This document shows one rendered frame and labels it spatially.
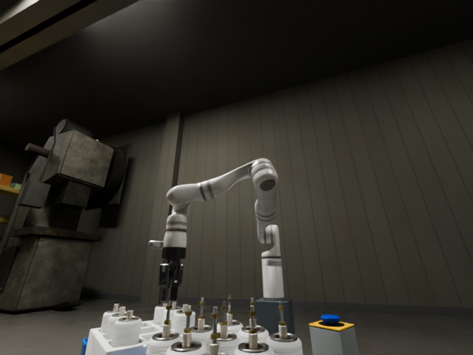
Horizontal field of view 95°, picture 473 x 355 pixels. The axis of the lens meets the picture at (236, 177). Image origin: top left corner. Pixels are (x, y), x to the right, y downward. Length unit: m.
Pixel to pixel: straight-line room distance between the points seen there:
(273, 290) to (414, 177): 2.56
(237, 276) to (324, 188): 1.62
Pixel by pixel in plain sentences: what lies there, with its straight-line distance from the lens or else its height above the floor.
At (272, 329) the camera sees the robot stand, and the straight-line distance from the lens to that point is 1.07.
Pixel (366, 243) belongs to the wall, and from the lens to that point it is 2.99.
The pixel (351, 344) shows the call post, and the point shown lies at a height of 0.28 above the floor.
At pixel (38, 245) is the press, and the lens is 3.55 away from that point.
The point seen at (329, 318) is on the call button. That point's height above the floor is 0.33.
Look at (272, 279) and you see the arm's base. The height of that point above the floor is 0.38.
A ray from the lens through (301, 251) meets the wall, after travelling 2.95.
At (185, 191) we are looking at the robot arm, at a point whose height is 0.67.
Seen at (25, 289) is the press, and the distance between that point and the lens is 3.55.
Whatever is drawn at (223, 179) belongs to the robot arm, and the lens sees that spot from 0.76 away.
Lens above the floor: 0.43
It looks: 23 degrees up
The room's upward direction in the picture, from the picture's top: 1 degrees counter-clockwise
